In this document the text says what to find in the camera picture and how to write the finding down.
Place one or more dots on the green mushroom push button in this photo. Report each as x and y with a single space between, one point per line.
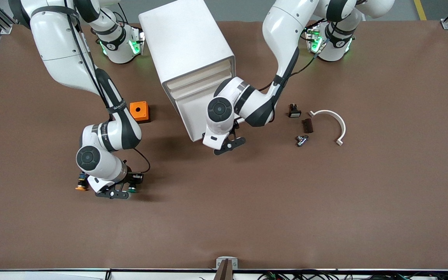
132 189

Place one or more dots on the orange button enclosure box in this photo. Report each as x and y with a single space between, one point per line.
138 111

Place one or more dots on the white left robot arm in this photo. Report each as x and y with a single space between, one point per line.
282 31

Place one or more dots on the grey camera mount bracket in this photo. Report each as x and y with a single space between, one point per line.
226 262

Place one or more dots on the small black white-capped button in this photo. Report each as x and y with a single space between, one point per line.
294 112

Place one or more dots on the yellow mushroom push button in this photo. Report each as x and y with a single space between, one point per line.
80 182

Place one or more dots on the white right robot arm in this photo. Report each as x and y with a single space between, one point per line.
60 50

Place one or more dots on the dark brown small block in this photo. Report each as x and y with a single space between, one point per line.
308 126

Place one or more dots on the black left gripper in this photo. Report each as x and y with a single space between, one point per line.
203 135

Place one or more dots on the white curved plastic clamp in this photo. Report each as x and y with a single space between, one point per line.
335 116

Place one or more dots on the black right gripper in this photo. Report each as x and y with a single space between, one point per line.
135 178

